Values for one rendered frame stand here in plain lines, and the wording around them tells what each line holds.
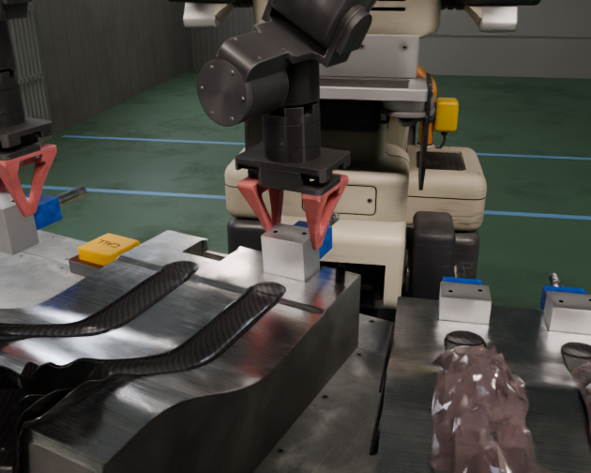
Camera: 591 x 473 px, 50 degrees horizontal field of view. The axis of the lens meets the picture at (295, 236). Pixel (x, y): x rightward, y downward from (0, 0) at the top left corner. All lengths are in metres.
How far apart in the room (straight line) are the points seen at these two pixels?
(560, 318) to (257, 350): 0.31
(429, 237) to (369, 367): 0.51
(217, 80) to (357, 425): 0.33
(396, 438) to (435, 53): 7.53
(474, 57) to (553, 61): 0.87
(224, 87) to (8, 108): 0.26
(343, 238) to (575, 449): 0.61
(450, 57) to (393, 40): 6.98
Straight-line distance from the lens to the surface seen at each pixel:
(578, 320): 0.69
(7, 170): 0.70
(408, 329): 0.66
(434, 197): 1.31
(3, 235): 0.75
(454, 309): 0.68
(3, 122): 0.72
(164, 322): 0.62
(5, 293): 0.91
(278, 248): 0.66
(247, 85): 0.54
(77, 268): 0.93
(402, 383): 0.51
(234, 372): 0.54
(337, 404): 0.64
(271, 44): 0.56
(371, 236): 1.02
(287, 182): 0.62
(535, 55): 8.05
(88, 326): 0.64
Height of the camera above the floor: 1.19
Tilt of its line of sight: 23 degrees down
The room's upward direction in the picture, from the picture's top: straight up
